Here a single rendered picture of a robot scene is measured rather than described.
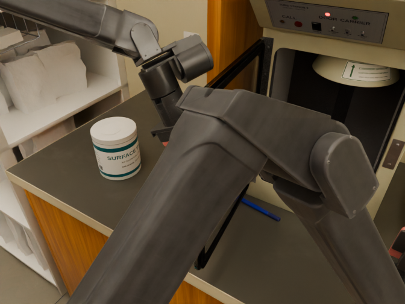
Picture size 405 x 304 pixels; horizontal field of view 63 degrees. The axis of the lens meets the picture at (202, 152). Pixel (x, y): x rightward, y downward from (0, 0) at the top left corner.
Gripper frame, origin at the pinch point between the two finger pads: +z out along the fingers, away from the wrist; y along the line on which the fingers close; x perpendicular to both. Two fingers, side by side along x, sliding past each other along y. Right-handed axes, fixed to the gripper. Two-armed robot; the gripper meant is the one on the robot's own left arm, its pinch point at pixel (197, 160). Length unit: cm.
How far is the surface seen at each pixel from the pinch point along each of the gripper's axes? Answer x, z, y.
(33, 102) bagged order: -31, -17, 94
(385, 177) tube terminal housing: -19.2, 20.5, -28.6
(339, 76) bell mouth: -22.5, -2.3, -23.8
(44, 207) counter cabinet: 0, 11, 69
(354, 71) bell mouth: -22.9, -2.6, -26.6
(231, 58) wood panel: -18.9, -13.0, -4.6
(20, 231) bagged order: -11, 37, 139
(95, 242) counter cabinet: 2, 24, 50
